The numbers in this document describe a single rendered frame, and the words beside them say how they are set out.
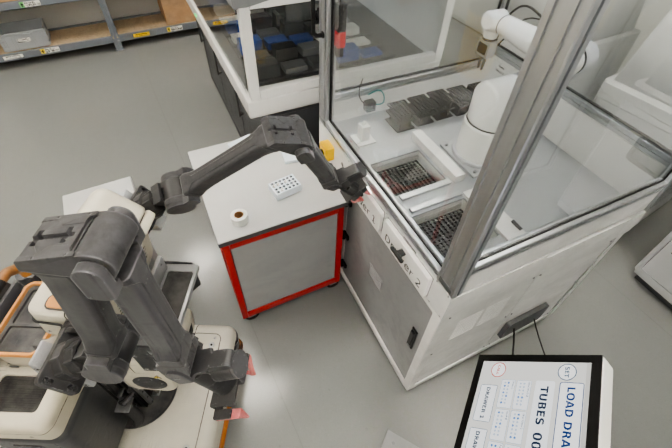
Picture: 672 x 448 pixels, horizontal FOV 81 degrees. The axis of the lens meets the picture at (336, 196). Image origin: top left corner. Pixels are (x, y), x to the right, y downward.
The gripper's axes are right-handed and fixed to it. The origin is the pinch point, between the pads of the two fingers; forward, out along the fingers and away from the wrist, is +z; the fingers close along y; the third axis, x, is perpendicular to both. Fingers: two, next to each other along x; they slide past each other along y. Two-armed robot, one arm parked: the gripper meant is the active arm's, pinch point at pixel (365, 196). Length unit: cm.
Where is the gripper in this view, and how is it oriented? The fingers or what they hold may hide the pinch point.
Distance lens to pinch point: 154.8
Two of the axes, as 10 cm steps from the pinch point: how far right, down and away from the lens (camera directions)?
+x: -4.0, -6.8, 6.2
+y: 7.0, -6.6, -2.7
